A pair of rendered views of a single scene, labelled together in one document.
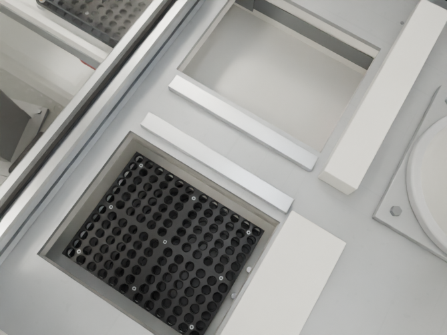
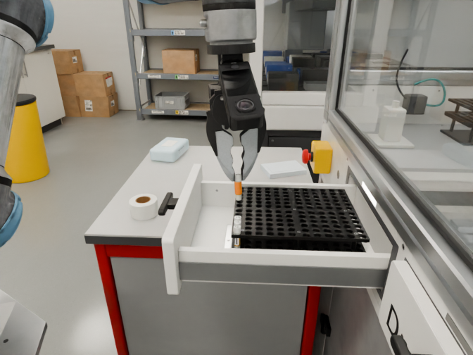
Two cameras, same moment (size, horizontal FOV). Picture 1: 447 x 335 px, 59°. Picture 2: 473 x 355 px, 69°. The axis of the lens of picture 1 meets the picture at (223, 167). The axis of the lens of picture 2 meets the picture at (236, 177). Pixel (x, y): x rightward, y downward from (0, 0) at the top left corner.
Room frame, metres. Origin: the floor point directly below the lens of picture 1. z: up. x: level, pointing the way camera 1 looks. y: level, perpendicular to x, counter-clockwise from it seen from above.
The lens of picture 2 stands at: (0.01, 0.53, 1.22)
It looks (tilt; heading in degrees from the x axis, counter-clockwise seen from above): 25 degrees down; 338
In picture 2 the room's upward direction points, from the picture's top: straight up
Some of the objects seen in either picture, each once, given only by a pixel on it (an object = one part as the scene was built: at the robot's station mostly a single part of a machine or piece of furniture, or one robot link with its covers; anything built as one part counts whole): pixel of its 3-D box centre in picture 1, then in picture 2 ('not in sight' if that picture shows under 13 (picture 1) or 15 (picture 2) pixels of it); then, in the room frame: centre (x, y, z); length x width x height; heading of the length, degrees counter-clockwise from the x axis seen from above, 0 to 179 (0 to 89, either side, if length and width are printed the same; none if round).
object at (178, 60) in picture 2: not in sight; (181, 60); (4.47, -0.49, 0.72); 0.41 x 0.32 x 0.28; 62
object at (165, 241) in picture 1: (167, 244); not in sight; (0.05, 0.07, 0.87); 0.22 x 0.18 x 0.06; 65
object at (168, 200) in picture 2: not in sight; (172, 203); (0.57, 0.43, 0.91); 0.07 x 0.04 x 0.01; 155
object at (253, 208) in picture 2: not in sight; (293, 223); (0.47, 0.23, 0.87); 0.22 x 0.18 x 0.06; 65
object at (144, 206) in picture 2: not in sight; (143, 206); (0.80, 0.47, 0.78); 0.07 x 0.07 x 0.04
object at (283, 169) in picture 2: not in sight; (283, 168); (0.91, 0.01, 0.77); 0.13 x 0.09 x 0.02; 85
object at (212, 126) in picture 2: not in sight; (221, 128); (0.49, 0.36, 1.07); 0.05 x 0.02 x 0.09; 76
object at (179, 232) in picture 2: not in sight; (187, 218); (0.56, 0.41, 0.87); 0.29 x 0.02 x 0.11; 155
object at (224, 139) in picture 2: not in sight; (224, 151); (0.51, 0.35, 1.02); 0.06 x 0.03 x 0.09; 166
